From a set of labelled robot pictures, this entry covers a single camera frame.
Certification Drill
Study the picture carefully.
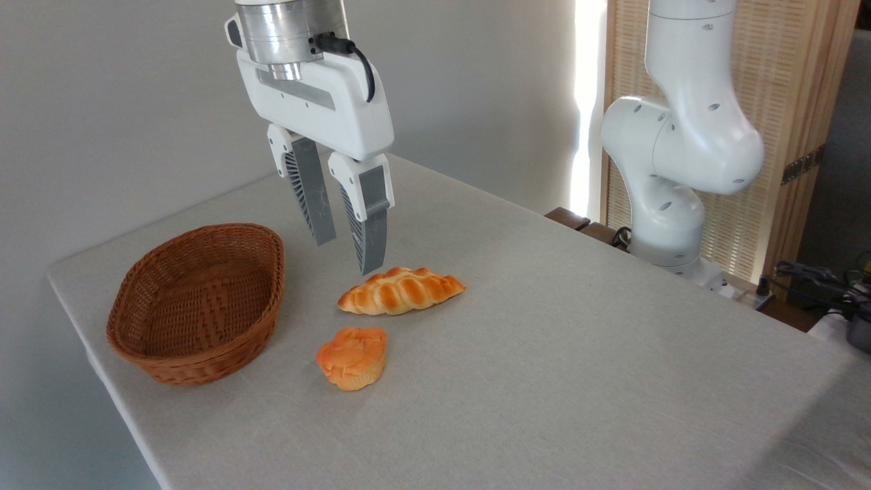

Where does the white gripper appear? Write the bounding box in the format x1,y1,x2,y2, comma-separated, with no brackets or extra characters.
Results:
236,49,396,277

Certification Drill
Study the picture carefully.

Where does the round orange bread bun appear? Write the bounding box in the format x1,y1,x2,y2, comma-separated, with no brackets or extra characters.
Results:
316,327,389,391

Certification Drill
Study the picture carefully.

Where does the long braided bread loaf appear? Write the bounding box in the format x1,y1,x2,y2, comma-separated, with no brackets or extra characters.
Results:
338,266,467,316

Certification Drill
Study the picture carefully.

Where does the brown woven wicker basket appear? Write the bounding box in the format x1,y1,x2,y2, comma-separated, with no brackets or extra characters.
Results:
105,223,286,387

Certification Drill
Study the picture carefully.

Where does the dark brown wooden block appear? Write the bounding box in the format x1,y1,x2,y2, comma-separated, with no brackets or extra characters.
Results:
544,207,592,231
580,222,631,252

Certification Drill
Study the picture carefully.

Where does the light grey tablecloth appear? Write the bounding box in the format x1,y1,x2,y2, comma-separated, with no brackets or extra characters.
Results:
46,153,871,490

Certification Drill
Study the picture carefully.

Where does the white power strip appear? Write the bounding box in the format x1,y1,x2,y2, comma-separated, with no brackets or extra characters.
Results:
721,274,778,312

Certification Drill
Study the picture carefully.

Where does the dark metal screen hinge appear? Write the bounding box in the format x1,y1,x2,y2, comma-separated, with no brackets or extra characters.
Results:
780,145,826,186

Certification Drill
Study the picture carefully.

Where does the bamboo folding screen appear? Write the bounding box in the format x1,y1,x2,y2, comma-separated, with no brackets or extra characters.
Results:
602,0,862,301

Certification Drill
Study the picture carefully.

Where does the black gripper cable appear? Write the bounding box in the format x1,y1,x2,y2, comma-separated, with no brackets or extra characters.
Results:
312,32,377,103

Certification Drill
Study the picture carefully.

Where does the tangled black cables bundle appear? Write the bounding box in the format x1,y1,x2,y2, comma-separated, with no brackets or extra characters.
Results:
772,253,871,317

